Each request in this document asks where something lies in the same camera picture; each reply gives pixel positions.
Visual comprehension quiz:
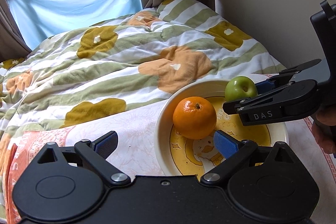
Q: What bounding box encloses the person right hand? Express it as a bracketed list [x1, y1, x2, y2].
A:
[311, 108, 335, 154]

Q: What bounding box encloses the large green apple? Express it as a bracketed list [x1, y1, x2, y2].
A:
[224, 76, 258, 102]

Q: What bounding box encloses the cream bowl with bear print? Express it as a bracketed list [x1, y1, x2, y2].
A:
[154, 79, 289, 177]

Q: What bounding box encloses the brown curtain left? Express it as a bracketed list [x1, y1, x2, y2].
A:
[0, 0, 31, 61]

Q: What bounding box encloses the white pink patterned cloth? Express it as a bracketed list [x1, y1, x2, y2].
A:
[4, 101, 335, 223]

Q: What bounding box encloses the floral striped duvet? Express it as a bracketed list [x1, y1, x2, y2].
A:
[0, 0, 287, 219]

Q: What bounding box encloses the large orange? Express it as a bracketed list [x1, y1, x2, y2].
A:
[173, 97, 217, 140]

